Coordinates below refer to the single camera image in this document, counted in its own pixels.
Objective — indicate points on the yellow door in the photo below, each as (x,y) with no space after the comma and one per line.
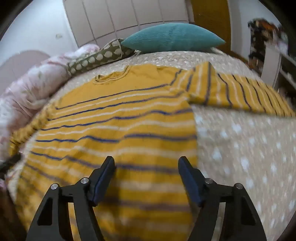
(212,18)

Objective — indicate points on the white crumpled blanket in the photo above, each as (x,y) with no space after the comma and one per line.
(30,88)

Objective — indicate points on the teal knitted pillow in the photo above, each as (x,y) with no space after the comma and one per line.
(171,37)

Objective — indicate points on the pink headboard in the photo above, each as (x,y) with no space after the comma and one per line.
(18,64)

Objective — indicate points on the beige dotted bedspread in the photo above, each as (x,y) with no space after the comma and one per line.
(231,150)

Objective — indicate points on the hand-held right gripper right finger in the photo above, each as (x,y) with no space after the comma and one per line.
(187,180)

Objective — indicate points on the white wardrobe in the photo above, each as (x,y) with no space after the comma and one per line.
(127,14)

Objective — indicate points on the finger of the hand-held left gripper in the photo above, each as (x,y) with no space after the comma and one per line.
(10,162)

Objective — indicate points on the white shelf unit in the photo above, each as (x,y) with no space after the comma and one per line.
(275,62)

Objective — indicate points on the white shelf with clutter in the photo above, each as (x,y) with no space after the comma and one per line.
(259,39)

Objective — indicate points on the olive patterned bolster cushion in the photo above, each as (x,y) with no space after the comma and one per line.
(97,59)

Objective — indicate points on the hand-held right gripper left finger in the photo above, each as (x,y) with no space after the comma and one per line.
(103,183)

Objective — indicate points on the yellow striped shirt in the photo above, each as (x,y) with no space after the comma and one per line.
(115,129)

